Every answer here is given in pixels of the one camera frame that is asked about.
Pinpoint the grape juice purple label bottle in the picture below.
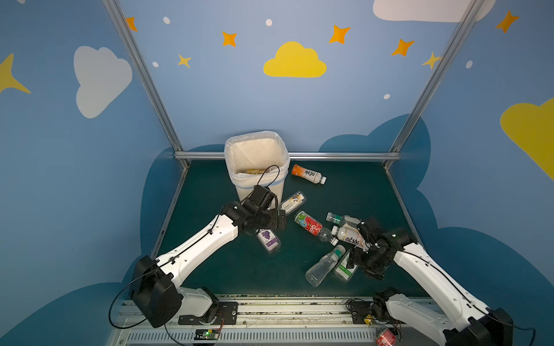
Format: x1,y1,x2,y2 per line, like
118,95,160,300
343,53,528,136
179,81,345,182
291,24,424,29
257,229,281,254

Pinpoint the lime green label bottle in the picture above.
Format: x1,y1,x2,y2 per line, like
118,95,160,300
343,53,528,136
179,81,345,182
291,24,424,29
333,249,358,283

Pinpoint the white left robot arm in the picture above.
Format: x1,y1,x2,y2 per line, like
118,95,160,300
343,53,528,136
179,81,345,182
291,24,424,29
130,202,287,328

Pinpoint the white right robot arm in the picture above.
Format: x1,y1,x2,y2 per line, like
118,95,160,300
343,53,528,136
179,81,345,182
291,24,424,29
349,221,514,345

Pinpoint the orange white label bottle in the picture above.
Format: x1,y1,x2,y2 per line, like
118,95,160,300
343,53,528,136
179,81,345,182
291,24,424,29
331,226,368,251

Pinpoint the crane label clear bottle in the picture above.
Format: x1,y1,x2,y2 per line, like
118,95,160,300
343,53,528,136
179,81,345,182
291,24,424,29
279,191,307,216

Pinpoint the clear green cap water bottle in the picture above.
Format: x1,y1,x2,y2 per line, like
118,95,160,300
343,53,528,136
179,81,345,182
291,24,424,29
326,212,361,229

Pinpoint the red green label soda bottle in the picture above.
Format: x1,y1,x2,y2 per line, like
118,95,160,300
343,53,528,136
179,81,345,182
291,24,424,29
294,210,338,246

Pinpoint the orange bottle near back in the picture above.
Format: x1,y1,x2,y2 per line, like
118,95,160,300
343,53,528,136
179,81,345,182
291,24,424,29
291,164,327,185

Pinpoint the green circuit board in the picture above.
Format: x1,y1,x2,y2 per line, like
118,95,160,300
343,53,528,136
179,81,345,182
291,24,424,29
194,330,219,341

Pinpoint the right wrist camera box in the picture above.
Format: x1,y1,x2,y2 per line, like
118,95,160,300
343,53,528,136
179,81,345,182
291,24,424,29
357,217,383,244

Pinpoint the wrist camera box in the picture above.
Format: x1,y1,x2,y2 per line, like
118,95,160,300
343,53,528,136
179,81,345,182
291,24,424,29
248,185,277,210
357,217,383,244

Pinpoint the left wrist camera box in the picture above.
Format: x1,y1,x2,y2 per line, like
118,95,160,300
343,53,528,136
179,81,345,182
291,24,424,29
248,185,277,210

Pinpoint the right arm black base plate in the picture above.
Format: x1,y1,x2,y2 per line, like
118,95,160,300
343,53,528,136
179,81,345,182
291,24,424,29
346,298,390,325

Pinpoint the aluminium frame back rail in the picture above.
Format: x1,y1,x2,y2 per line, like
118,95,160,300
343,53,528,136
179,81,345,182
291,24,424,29
174,151,401,162

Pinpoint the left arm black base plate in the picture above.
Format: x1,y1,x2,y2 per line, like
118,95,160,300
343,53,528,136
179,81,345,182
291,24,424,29
178,301,238,325

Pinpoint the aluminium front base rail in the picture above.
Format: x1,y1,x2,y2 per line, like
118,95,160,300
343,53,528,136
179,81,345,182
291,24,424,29
107,295,384,345

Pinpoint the aluminium left upright post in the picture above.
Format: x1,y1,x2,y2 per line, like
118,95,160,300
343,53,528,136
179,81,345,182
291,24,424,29
102,0,183,154

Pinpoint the aluminium upright post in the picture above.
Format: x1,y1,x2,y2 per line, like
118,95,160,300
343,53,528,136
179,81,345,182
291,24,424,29
383,0,486,172
102,0,183,154

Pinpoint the aluminium right upright post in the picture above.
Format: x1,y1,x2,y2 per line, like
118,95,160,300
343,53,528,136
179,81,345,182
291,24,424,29
383,0,486,172

